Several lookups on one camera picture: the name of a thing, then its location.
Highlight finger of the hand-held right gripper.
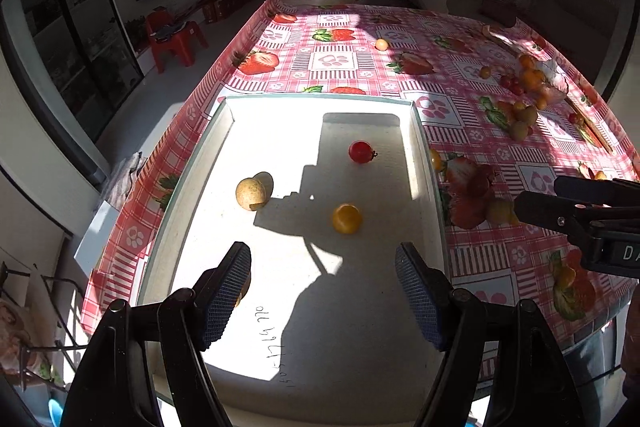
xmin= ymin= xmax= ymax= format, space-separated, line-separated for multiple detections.
xmin=554 ymin=176 xmax=640 ymax=208
xmin=514 ymin=192 xmax=640 ymax=250

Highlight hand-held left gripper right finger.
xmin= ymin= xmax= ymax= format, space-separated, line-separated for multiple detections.
xmin=395 ymin=242 xmax=586 ymax=427

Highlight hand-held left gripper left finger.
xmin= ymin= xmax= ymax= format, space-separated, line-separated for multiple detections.
xmin=60 ymin=241 xmax=252 ymax=427

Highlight white shallow cardboard tray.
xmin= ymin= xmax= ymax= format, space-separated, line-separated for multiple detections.
xmin=136 ymin=94 xmax=450 ymax=427

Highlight clear plastic bag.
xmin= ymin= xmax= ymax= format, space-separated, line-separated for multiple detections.
xmin=520 ymin=54 xmax=574 ymax=108

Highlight white flat board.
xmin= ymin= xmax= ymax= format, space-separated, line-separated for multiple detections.
xmin=74 ymin=201 xmax=121 ymax=264

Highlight printed picture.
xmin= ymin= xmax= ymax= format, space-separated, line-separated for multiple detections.
xmin=0 ymin=297 xmax=38 ymax=375

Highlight red plastic stool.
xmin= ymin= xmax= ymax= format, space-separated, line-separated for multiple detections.
xmin=145 ymin=8 xmax=210 ymax=74

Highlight strawberry print checked tablecloth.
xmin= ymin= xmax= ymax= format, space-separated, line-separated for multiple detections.
xmin=80 ymin=0 xmax=640 ymax=388

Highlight red cardboard box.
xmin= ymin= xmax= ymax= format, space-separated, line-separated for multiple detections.
xmin=201 ymin=0 xmax=263 ymax=24

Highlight glass door cabinet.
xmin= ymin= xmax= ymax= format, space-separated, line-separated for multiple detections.
xmin=2 ymin=0 xmax=146 ymax=128

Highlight metal wire rack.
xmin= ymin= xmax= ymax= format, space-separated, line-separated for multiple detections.
xmin=0 ymin=261 xmax=93 ymax=392

